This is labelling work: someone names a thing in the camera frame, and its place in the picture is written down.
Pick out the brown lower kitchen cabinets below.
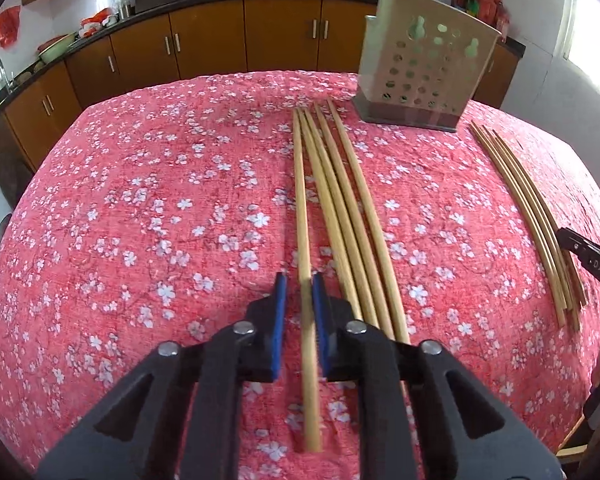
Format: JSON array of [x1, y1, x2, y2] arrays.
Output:
[[0, 0, 501, 188]]

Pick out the green basin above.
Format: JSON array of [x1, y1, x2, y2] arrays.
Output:
[[38, 32, 76, 64]]

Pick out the red bag hanging on wall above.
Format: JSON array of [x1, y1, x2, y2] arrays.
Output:
[[0, 6, 21, 49]]

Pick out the perforated metal utensil holder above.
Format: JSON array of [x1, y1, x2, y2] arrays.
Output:
[[353, 0, 500, 132]]

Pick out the bright window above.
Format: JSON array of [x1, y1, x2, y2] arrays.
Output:
[[562, 0, 600, 95]]

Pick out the pink floral tablecloth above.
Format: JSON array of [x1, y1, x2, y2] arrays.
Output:
[[0, 72, 600, 469]]

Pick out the black kitchen countertop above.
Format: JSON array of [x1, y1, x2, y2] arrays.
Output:
[[0, 0, 528, 126]]

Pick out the red plastic bag on counter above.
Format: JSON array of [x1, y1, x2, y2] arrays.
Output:
[[451, 0, 510, 42]]

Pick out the red white bag on counter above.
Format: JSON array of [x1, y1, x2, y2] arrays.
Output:
[[78, 8, 116, 38]]

